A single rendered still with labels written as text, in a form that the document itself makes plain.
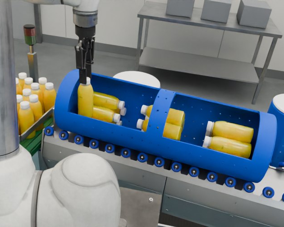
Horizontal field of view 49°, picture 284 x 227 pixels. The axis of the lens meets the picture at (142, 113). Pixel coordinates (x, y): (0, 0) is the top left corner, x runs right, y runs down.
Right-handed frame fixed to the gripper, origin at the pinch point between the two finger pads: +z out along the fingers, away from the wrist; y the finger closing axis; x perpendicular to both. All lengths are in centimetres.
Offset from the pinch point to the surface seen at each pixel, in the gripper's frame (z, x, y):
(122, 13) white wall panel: 66, 95, 317
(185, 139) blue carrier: 29, -44, 13
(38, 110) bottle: 25.5, 24.3, 1.1
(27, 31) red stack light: 4, 53, 38
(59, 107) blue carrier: 13.7, 7.8, -8.2
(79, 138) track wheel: 29.8, 0.3, -5.1
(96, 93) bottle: 14.3, -0.7, 9.8
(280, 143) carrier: 42, -94, 50
